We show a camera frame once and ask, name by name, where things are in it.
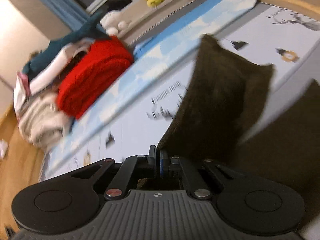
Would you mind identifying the dark olive corduroy pants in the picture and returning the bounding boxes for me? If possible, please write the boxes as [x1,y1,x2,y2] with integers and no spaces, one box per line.
[157,35,319,192]

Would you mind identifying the cream folded blanket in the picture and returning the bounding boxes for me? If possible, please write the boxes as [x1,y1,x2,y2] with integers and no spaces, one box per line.
[18,92,72,152]

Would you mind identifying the red knitted sweater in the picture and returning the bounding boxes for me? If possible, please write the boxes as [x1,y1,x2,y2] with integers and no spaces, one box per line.
[56,36,134,119]

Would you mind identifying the blue white folded blanket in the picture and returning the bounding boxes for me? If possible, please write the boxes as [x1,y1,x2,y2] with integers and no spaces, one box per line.
[48,0,257,169]

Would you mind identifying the white folded garment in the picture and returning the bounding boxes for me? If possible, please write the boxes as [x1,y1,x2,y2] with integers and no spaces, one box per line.
[14,38,94,119]

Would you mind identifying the blue shark plush toy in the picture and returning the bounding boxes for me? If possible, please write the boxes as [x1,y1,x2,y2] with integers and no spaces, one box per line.
[22,12,109,81]

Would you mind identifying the white plush toy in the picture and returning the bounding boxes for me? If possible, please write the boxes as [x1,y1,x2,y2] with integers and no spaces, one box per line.
[100,10,129,36]

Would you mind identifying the grey printed bed sheet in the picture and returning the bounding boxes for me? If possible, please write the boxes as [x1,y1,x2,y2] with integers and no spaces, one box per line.
[40,0,319,180]

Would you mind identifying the blue curtain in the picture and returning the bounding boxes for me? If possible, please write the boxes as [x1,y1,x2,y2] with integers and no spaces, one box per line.
[40,0,90,31]

